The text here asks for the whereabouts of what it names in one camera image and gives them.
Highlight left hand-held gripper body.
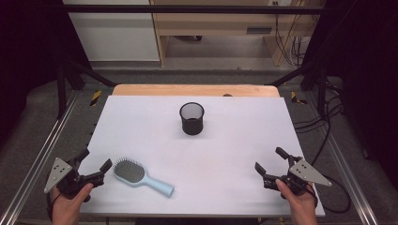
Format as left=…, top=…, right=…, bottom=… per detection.
left=43, top=157, right=105, bottom=203

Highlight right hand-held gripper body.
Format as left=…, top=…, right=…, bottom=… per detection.
left=263, top=155, right=333, bottom=200

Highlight light blue hairbrush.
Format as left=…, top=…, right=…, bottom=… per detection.
left=113, top=157, right=176, bottom=199

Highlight black mesh pen holder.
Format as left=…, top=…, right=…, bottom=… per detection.
left=178, top=101, right=206, bottom=136

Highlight person's right hand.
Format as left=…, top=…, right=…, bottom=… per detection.
left=275, top=178, right=318, bottom=218

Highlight person's left hand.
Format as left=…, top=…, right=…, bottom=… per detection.
left=51, top=183, right=94, bottom=220

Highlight white table board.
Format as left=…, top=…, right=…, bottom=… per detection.
left=60, top=95, right=327, bottom=218

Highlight yellow black tape marker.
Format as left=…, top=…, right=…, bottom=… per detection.
left=89, top=90, right=103, bottom=107
left=290, top=91, right=309, bottom=106

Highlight black curtain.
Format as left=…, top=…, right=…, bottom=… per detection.
left=0, top=0, right=92, bottom=140
left=303, top=0, right=398, bottom=184

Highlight white cabinet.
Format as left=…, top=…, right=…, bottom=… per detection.
left=62, top=0, right=161, bottom=63

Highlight wooden desk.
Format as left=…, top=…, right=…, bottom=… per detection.
left=149, top=0, right=327, bottom=68

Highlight aluminium rail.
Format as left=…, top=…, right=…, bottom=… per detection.
left=304, top=93, right=380, bottom=225
left=0, top=90, right=81, bottom=225

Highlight right hand-held gripper cable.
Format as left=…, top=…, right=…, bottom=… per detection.
left=308, top=174, right=352, bottom=215

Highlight black floor cables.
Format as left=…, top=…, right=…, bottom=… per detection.
left=293, top=78, right=345, bottom=167

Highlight black frame strut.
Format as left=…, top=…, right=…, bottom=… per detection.
left=56, top=59, right=118, bottom=120
left=266, top=59, right=329, bottom=117

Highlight bundle of hanging cables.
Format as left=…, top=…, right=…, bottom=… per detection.
left=273, top=13, right=312, bottom=68

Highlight black horizontal frame bar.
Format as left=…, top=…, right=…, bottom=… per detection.
left=62, top=4, right=328, bottom=15

